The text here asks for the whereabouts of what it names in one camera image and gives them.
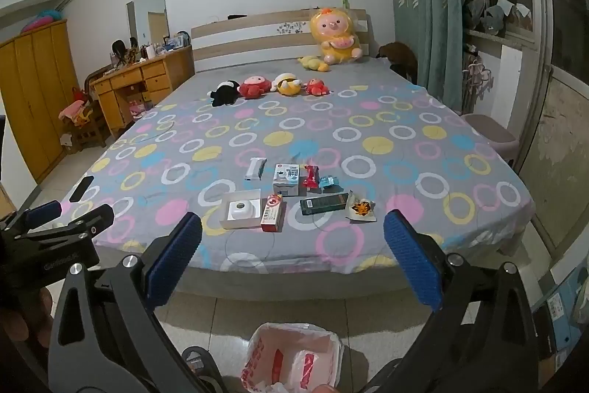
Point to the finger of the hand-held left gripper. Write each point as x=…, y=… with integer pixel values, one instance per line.
x=42, y=211
x=89, y=220

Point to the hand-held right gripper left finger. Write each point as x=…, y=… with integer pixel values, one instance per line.
x=176, y=264

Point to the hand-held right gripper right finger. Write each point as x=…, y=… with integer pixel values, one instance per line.
x=414, y=264

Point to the blue candy wrapper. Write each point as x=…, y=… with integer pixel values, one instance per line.
x=329, y=182

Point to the white snack packet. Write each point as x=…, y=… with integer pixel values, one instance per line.
x=254, y=169

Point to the bin with white red bag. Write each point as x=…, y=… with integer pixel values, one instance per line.
x=294, y=356

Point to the person's left hand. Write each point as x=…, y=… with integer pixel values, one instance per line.
x=20, y=321

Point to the black phone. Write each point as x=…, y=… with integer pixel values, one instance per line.
x=82, y=189

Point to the orange tiger print packet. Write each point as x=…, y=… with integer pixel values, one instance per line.
x=361, y=208

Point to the white round device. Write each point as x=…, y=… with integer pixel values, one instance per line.
x=241, y=210

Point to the white open box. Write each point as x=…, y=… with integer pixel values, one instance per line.
x=248, y=195

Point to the wooden chair with clothes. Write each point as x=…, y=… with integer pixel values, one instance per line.
x=78, y=116

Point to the red and white box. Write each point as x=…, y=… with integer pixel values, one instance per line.
x=271, y=215

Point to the dark green box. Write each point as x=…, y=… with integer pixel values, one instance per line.
x=322, y=204

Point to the yellow wooden wardrobe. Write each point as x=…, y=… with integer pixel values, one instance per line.
x=32, y=98

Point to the red snack wrapper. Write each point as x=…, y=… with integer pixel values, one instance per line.
x=311, y=179

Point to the white blue milk carton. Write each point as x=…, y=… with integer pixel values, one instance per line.
x=286, y=176

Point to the pink stool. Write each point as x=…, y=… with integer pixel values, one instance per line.
x=490, y=135

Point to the cardboard box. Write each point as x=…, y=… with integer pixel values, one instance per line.
x=559, y=319

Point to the yellow wooden desk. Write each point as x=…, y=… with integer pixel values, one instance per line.
x=152, y=73

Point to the bed with circle-print sheet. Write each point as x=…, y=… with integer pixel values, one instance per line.
x=322, y=121

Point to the clutter of small desk items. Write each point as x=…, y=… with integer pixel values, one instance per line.
x=138, y=50

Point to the black and white plush toy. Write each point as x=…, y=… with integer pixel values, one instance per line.
x=224, y=93

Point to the pink and blue cushions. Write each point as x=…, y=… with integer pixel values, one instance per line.
x=41, y=19

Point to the large red plush toy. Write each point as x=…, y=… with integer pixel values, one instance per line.
x=252, y=87

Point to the plastic clothes hanger rack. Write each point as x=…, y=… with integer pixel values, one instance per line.
x=478, y=80

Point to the small red plush toy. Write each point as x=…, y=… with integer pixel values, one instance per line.
x=316, y=87

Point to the brown chair back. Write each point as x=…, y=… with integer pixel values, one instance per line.
x=398, y=54

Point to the yellow and white plush toy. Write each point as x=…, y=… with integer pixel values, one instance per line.
x=287, y=85

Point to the small yellow plush toy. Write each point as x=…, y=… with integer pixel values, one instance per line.
x=313, y=64

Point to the wooden striped headboard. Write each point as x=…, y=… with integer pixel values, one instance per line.
x=239, y=35

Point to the large yellow pig plush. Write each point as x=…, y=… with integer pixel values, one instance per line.
x=333, y=36

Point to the green bamboo print curtain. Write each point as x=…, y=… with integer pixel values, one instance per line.
x=418, y=6

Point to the pile of grey cloths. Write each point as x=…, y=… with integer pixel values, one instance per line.
x=494, y=18

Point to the wall mirror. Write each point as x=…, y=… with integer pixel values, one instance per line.
x=142, y=13

